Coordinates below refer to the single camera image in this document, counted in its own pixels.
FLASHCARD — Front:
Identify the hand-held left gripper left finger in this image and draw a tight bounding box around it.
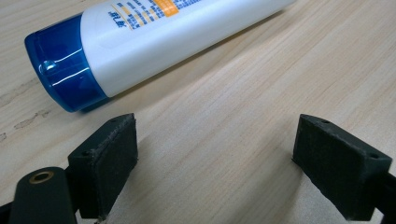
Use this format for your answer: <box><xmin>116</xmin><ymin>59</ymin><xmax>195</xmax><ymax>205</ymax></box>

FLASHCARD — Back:
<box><xmin>67</xmin><ymin>112</ymin><xmax>139</xmax><ymax>220</ymax></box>

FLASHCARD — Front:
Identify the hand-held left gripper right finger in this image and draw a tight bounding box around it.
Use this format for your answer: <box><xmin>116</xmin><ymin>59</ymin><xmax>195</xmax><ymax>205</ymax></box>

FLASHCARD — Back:
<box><xmin>291</xmin><ymin>113</ymin><xmax>393</xmax><ymax>221</ymax></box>

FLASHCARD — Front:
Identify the white bottle with blue cap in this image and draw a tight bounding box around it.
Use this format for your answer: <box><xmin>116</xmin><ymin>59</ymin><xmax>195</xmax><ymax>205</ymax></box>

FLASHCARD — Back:
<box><xmin>23</xmin><ymin>0</ymin><xmax>297</xmax><ymax>113</ymax></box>

